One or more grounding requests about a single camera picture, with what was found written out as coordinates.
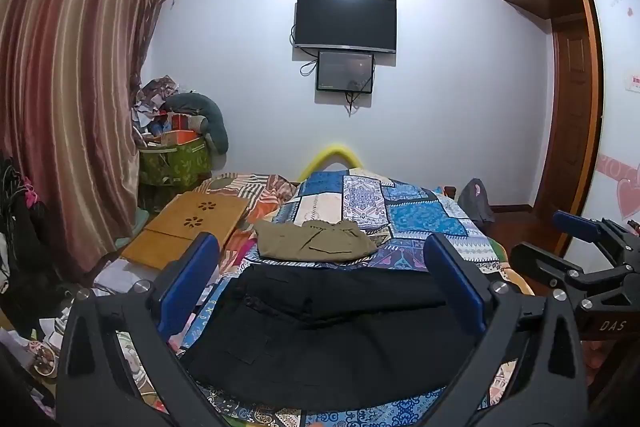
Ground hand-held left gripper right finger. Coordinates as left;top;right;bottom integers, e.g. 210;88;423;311
424;233;587;427

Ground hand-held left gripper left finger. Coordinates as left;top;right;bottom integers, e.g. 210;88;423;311
56;232;223;427

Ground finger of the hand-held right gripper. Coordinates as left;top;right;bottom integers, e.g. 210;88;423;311
510;241;603;294
552;210;640;258

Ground black pants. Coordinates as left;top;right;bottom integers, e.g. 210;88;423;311
179;263;482;414

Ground olive green folded pants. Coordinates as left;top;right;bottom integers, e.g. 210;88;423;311
253;219;379;264

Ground orange yellow fleece blanket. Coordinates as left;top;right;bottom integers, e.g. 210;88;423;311
492;239;535;297

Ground wooden lap desk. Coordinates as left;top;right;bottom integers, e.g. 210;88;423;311
120;190;250;271

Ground white papers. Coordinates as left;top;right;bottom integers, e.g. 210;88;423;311
90;257;167;299

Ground blue patchwork bed sheet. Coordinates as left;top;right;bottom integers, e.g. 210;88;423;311
170;168;521;427

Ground grey backpack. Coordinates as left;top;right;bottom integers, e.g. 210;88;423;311
457;178;496;226

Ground striped colourful quilt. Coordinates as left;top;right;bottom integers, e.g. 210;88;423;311
201;172;302;258

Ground wooden door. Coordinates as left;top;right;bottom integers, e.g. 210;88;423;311
531;18;588;208

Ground green storage box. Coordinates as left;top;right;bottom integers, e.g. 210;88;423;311
137;134;214;188

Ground orange cardboard box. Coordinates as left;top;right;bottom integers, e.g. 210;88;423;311
159;129;202;148

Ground grey pillow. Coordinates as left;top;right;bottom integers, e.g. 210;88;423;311
165;92;230;154

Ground small food bowl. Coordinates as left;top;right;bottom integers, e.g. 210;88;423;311
29;341;60;379

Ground dark hanging clothes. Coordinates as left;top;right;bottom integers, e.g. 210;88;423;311
0;151;68;333

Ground yellow foam tube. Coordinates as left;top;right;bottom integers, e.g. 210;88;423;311
298;145;365;183

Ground patterned cloth pile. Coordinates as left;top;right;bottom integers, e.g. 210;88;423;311
130;75;182;142

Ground small black monitor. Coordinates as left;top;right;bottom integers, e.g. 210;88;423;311
315;50;376;94

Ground striped red curtain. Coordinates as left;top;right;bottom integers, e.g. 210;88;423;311
0;0;174;279

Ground black cable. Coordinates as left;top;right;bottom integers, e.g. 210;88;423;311
344;76;377;114

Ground black wall television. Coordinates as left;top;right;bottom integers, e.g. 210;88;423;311
293;0;399;56

